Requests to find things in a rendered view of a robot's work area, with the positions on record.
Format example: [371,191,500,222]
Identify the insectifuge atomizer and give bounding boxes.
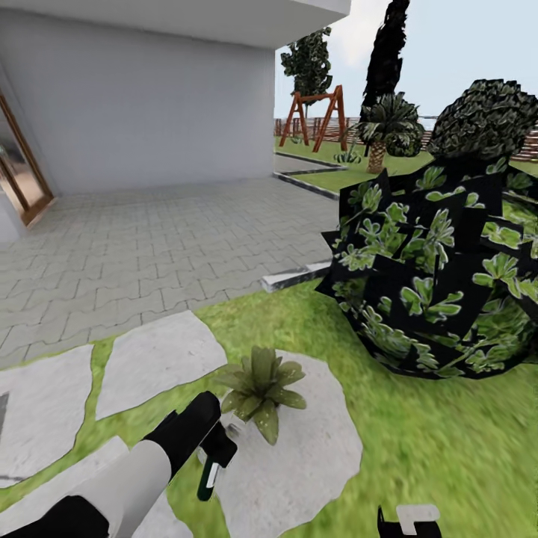
[197,455,220,502]

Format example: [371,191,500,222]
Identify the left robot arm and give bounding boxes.
[3,392,400,538]

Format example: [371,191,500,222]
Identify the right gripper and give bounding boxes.
[377,507,442,538]

